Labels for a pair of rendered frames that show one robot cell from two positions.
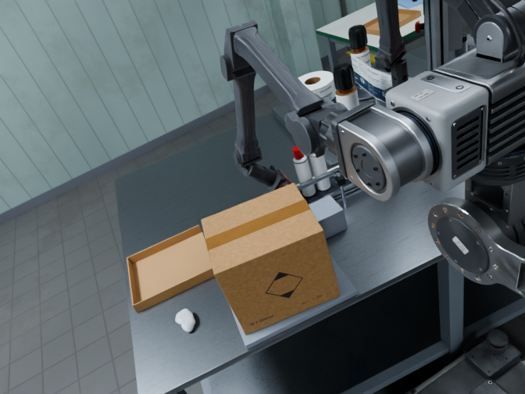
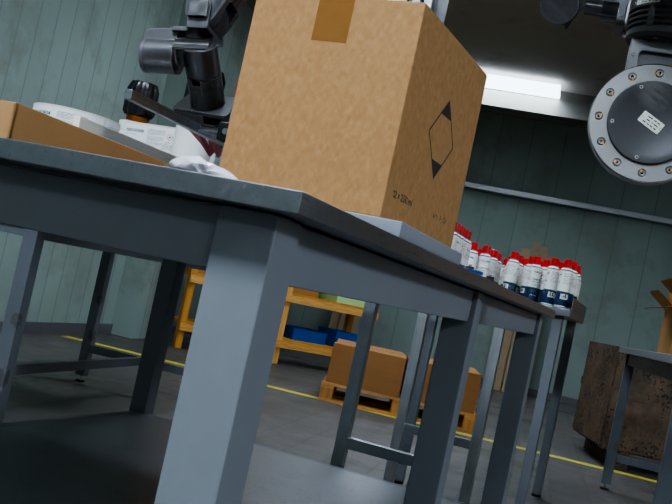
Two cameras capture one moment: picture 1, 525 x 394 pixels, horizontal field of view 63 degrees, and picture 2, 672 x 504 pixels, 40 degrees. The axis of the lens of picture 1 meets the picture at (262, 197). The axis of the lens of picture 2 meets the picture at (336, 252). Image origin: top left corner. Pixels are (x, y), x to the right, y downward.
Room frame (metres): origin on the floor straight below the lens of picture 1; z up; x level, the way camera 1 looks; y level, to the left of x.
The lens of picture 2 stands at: (0.29, 1.19, 0.75)
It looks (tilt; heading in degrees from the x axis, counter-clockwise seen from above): 2 degrees up; 298
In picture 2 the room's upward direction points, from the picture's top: 12 degrees clockwise
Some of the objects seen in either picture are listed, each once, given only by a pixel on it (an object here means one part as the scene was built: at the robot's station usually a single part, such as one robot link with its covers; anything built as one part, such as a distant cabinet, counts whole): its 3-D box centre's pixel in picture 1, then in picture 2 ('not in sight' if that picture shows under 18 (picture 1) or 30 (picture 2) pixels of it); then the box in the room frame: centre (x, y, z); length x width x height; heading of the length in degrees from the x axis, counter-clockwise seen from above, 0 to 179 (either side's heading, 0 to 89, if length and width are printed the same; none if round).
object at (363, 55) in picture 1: (360, 56); (133, 135); (1.93, -0.67, 1.04); 0.09 x 0.09 x 0.29
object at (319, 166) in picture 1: (319, 165); not in sight; (1.26, -0.23, 0.98); 0.05 x 0.05 x 0.20
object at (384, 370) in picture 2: not in sight; (400, 383); (2.83, -5.02, 0.20); 1.15 x 0.83 x 0.40; 18
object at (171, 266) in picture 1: (170, 265); (7, 137); (1.18, 0.40, 0.85); 0.30 x 0.26 x 0.04; 98
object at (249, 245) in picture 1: (269, 257); (360, 127); (0.90, 0.04, 0.99); 0.30 x 0.24 x 0.27; 93
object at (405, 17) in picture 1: (389, 21); not in sight; (2.82, -1.22, 0.82); 0.34 x 0.24 x 0.04; 110
